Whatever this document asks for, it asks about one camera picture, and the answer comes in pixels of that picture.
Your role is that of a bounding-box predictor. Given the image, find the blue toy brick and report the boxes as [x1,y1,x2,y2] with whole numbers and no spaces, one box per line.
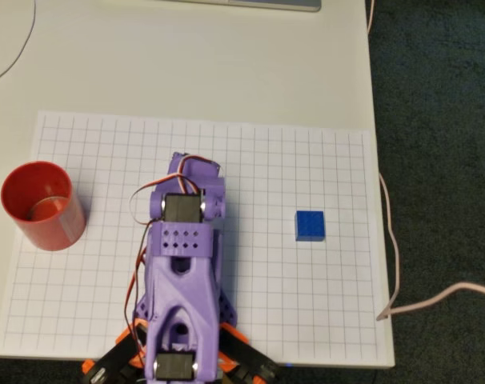
[295,210,326,242]

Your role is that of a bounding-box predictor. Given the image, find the red plastic cup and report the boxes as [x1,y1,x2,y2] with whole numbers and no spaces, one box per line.
[0,160,86,252]

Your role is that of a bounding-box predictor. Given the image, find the white grid paper sheet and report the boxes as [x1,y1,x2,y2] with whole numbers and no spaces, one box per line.
[0,110,380,361]

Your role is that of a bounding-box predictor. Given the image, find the silver laptop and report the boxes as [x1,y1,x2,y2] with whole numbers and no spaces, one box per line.
[158,0,322,13]

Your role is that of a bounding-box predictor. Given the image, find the orange and black clamp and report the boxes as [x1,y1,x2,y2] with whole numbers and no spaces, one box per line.
[214,322,279,384]
[80,318,147,384]

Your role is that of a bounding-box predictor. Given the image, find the red white black servo wires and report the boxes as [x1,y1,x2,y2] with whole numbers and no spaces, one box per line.
[123,154,223,355]

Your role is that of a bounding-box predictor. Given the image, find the pink cable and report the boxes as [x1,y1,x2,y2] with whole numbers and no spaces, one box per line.
[365,0,485,322]

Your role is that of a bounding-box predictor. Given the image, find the thin grey cable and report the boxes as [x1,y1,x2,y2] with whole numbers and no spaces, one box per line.
[0,0,38,87]

